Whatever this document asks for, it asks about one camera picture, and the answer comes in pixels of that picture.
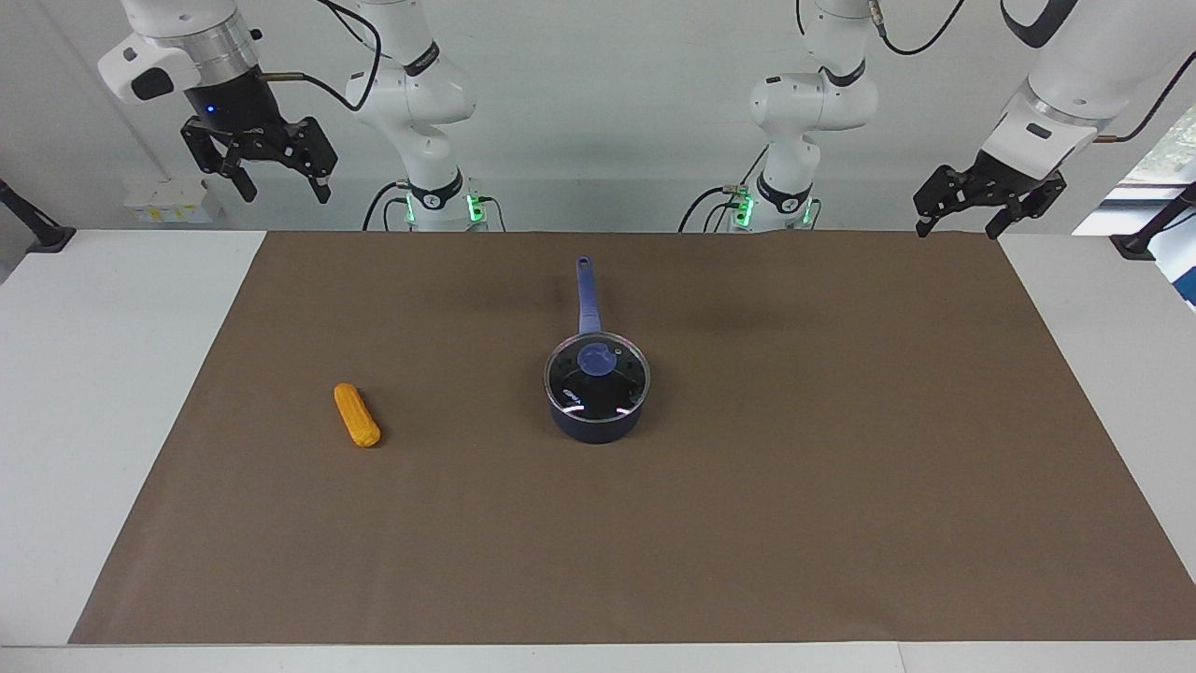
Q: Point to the glass lid with blue knob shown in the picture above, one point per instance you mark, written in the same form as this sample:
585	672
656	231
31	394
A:
596	374

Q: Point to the black clamp stand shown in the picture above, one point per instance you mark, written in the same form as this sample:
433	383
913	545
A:
1135	245
47	238

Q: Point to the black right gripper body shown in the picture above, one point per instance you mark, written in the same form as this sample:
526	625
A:
238	107

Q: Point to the brown table mat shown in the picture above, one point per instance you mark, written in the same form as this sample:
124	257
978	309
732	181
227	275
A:
747	523

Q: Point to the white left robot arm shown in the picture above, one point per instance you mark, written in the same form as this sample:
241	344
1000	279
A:
804	103

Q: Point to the white wall socket box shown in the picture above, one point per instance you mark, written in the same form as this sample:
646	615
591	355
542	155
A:
173	201

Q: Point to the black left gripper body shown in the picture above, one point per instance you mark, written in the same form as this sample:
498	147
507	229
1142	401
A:
1009	179

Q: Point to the window with white frame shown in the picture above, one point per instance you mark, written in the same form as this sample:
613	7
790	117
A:
1159	164

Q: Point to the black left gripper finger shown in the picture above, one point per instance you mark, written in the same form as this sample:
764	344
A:
946	192
1023	210

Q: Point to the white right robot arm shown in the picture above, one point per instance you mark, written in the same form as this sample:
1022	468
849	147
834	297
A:
420	103

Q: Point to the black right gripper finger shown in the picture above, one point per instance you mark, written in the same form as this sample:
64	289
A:
207	145
320	159

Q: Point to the orange corn cob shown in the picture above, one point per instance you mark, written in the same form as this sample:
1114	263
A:
357	416

